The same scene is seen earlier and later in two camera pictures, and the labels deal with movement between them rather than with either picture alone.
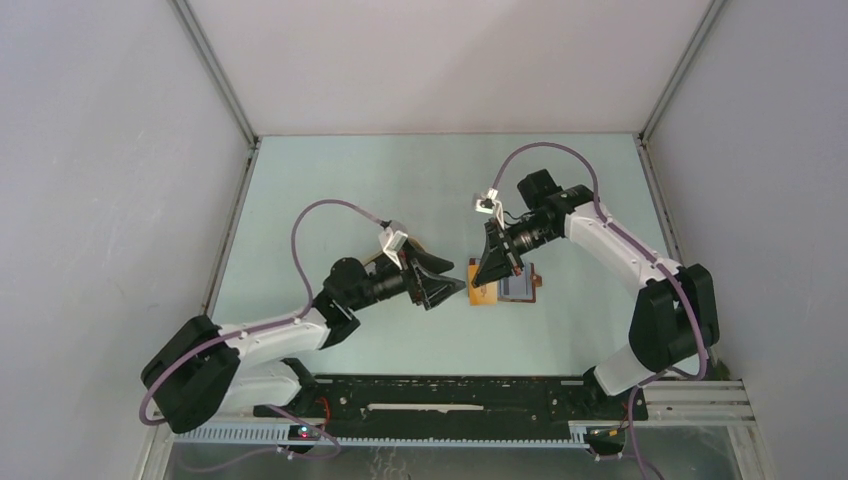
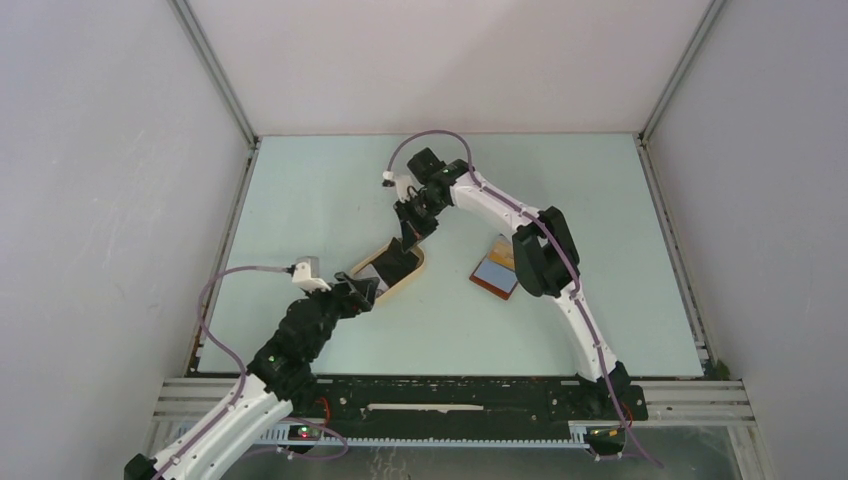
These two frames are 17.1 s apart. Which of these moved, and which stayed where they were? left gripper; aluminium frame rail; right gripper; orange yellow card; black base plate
Moved: left gripper; orange yellow card; right gripper
Stayed: black base plate; aluminium frame rail
